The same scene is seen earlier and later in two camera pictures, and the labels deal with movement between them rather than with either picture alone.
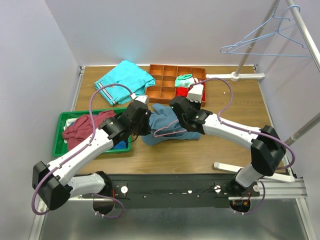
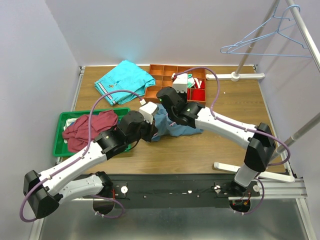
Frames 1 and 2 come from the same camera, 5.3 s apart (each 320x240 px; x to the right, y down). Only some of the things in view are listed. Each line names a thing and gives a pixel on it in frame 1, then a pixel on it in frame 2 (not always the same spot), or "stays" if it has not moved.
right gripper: (198, 104) → (183, 95)
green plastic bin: (60, 147) stays
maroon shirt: (81, 128) stays
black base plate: (175, 191) stays
